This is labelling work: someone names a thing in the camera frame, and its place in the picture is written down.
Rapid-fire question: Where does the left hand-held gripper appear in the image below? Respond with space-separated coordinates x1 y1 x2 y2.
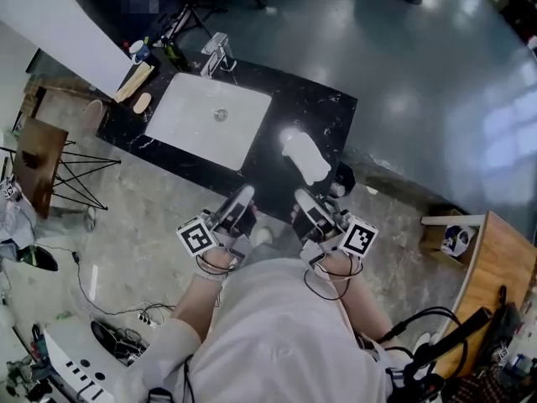
175 184 258 262

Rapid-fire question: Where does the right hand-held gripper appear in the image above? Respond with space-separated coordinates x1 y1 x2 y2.
290 188 379 268

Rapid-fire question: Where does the white irregular plastic piece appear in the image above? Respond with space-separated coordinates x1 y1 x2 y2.
280 132 332 186

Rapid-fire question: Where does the person's left forearm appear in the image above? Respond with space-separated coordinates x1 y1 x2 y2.
174 248 238 343

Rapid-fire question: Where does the person's right forearm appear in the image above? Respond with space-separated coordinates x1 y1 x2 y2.
322 252 394 346

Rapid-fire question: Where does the person's white shoe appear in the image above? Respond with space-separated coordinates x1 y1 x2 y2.
254 226 276 247

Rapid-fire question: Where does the black waste bin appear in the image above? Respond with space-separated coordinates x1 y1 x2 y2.
331 161 357 199

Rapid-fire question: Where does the white sink basin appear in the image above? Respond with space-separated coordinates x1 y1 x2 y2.
144 72 273 171

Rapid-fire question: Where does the white wristband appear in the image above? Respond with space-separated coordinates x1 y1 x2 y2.
195 262 227 283

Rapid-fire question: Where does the black marble washstand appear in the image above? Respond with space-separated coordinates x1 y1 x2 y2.
96 55 359 222

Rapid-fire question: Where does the cardboard box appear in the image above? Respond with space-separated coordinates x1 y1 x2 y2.
419 207 479 268

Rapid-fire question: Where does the person's white shirt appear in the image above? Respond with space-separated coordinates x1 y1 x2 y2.
125 258 404 403

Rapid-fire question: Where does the chrome faucet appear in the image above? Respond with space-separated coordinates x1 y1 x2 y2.
200 32 238 78

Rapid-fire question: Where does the green bottle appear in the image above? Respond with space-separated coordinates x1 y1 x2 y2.
163 42 190 73

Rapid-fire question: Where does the white plastic bag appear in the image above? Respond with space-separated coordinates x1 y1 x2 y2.
442 224 477 258

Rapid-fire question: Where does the beige wooden tray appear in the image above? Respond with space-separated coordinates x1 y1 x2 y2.
113 61 155 103

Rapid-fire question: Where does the pink bucket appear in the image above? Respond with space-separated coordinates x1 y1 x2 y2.
81 98 108 136

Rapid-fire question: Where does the white and blue mug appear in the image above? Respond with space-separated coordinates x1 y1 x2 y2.
128 39 151 65

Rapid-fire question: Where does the black mounting pole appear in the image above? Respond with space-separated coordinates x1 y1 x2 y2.
379 306 492 403

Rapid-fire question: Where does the curved wooden desk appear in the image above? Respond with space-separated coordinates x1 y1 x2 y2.
421 210 537 377

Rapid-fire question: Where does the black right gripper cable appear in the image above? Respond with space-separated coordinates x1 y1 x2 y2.
304 254 364 301

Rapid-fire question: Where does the wooden wire-leg side table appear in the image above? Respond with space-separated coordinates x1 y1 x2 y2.
12 118 123 220

